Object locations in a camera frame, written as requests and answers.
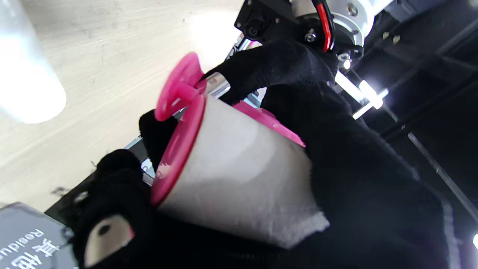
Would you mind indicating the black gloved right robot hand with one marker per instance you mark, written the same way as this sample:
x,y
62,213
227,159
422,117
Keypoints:
x,y
373,209

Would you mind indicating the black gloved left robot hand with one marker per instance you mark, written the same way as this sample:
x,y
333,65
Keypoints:
x,y
283,63

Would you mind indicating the used white lint roll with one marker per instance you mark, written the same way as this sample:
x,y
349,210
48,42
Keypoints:
x,y
242,175

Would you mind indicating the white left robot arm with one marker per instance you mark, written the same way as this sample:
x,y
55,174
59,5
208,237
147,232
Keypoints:
x,y
351,18

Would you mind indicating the grey plastic waste bin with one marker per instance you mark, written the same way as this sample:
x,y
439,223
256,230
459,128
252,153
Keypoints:
x,y
26,239

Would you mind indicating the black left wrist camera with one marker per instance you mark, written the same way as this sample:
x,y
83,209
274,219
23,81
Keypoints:
x,y
261,16

